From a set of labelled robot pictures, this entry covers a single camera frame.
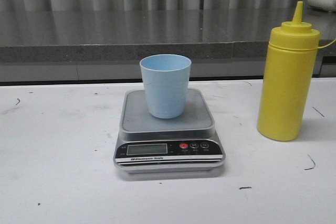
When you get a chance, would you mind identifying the light blue plastic cup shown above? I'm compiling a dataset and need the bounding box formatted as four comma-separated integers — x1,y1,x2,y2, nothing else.
140,54,192,119

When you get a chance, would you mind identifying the yellow squeeze bottle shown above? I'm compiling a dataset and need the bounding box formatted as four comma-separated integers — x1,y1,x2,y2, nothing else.
257,1,322,141

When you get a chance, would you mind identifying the silver electronic kitchen scale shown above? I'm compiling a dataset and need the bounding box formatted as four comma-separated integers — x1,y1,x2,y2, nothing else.
113,89,226,174

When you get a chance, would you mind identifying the grey stone counter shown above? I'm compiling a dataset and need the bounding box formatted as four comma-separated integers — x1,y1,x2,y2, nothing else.
0,8,336,82

